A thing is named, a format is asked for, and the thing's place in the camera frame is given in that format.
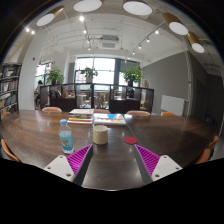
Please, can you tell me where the potted plant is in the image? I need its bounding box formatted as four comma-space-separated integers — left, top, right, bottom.
81, 67, 98, 83
122, 66, 141, 87
45, 67, 64, 85

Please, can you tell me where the bookshelf at left wall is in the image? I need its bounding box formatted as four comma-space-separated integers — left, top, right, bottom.
0, 63, 21, 120

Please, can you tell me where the orange chair far middle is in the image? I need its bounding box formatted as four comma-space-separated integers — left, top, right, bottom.
126, 110, 151, 116

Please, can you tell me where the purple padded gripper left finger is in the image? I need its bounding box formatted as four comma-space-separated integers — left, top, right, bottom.
44, 144, 93, 186

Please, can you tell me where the red round coaster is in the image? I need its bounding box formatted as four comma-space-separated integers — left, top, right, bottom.
124, 137, 138, 145

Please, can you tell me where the cream ceramic cup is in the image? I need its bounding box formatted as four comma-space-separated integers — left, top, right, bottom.
93, 125, 108, 145

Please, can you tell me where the round pendant lamp far right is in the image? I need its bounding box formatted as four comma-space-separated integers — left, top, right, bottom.
187, 32, 204, 53

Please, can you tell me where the stack of books left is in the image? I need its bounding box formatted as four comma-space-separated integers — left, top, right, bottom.
68, 109, 94, 124

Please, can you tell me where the orange chair near left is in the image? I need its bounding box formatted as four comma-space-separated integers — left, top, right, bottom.
1, 139, 21, 162

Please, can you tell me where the potted plant middle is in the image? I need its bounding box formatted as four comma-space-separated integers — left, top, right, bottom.
81, 67, 98, 83

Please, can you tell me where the orange chair far right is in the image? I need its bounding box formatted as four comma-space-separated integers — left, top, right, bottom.
161, 112, 176, 116

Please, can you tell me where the seated person in background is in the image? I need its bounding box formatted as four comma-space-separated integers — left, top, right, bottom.
34, 80, 43, 109

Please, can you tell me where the clear water bottle blue cap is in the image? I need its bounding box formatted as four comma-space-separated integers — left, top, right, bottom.
59, 119, 74, 154

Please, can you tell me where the white radiator panel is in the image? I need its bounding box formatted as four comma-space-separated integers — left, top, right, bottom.
161, 95, 185, 116

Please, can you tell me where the potted plant left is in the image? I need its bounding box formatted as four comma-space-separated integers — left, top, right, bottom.
45, 67, 64, 85

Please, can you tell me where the potted plant right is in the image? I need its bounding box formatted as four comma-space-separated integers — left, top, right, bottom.
122, 66, 141, 87

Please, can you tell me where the orange chair far left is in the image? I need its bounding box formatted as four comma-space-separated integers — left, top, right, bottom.
42, 107, 62, 112

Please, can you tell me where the orange chair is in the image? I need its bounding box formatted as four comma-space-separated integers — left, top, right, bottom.
196, 136, 218, 164
161, 112, 176, 116
1, 139, 21, 162
42, 107, 62, 112
126, 110, 151, 116

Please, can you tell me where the large flat book right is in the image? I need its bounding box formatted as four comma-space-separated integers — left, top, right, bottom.
94, 114, 126, 125

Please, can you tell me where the orange chair near right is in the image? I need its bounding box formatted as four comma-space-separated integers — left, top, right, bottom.
196, 136, 218, 164

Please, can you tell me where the ceiling air conditioner unit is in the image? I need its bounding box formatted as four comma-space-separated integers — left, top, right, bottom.
99, 35, 119, 49

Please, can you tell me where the round pendant lamp centre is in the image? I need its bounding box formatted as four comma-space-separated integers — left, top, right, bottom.
74, 0, 102, 12

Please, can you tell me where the dark shelf divider unit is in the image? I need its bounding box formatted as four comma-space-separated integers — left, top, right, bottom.
40, 83, 154, 114

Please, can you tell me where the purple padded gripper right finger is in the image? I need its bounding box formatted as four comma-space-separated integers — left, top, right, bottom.
134, 144, 182, 185

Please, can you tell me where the round pendant lamp centre-right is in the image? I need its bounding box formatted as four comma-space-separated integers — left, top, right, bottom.
123, 0, 152, 16

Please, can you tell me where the round pendant lamp left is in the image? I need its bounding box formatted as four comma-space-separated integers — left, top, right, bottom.
36, 6, 64, 27

